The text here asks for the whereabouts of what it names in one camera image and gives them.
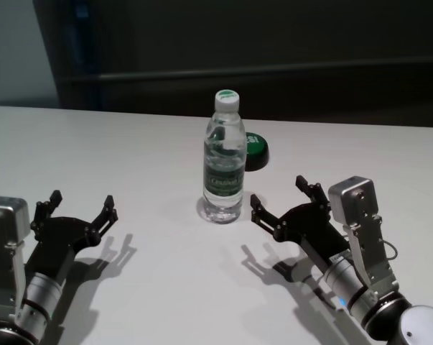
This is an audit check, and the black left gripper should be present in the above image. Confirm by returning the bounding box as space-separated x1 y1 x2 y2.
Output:
24 190 119 285

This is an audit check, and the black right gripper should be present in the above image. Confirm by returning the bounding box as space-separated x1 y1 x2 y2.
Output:
250 175 352 269

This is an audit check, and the clear plastic water bottle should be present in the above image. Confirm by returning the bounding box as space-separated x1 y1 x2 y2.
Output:
201 90 246 224

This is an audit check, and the green YES push button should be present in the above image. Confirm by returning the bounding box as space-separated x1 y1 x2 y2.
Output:
243 131 270 172

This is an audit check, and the dark grey partition panel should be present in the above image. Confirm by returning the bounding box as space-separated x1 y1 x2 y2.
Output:
32 0 433 127

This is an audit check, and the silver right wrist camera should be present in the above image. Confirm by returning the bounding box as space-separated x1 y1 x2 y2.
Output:
327 175 400 294

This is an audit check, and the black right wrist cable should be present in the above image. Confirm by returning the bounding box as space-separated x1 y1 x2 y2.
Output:
381 239 399 260

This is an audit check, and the grey horizontal rail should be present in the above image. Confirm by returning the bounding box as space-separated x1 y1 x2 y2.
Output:
97 66 433 81

